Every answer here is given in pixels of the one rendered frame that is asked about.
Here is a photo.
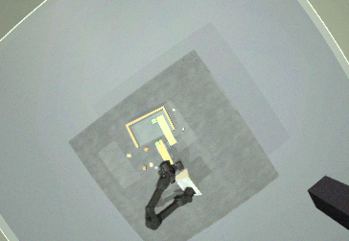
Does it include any beige strip with green lattice pattern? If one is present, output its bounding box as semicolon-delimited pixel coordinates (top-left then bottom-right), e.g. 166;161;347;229
157;140;174;165

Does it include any pale yellow flat strip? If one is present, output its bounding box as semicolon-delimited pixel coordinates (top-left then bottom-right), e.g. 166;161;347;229
165;132;176;146

